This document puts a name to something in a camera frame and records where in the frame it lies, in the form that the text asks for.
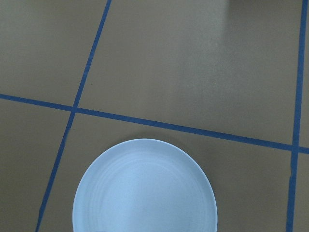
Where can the blue plate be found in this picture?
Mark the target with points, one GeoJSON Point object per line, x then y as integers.
{"type": "Point", "coordinates": [144, 185]}

